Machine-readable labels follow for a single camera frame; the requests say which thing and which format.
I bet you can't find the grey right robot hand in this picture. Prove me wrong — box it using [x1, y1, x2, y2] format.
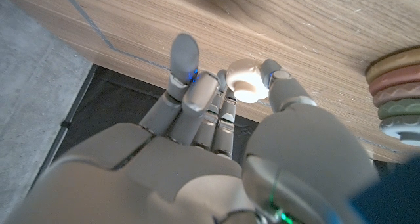
[3, 32, 381, 224]

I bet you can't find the small cream toy disk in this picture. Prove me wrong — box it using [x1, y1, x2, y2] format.
[225, 58, 270, 104]

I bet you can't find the grey toy disk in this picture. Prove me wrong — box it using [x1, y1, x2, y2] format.
[379, 114, 420, 148]

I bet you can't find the green toy disk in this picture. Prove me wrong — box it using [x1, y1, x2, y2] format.
[377, 97, 420, 120]

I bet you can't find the dusty pink toy disk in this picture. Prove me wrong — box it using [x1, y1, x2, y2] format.
[372, 82, 420, 108]

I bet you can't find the coral red toy disk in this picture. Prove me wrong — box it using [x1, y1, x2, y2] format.
[368, 64, 420, 96]

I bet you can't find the large orange toy disk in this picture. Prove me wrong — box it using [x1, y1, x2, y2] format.
[364, 45, 420, 85]

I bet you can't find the black backdrop cloth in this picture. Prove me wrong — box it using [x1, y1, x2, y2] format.
[52, 64, 260, 166]

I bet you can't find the black backdrop stand pole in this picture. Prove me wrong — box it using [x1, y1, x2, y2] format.
[29, 63, 98, 190]

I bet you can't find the grey tape outline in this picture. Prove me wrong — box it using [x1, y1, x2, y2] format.
[58, 0, 403, 154]

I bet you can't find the blue wrist connector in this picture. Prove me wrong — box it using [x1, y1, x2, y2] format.
[347, 154, 420, 224]

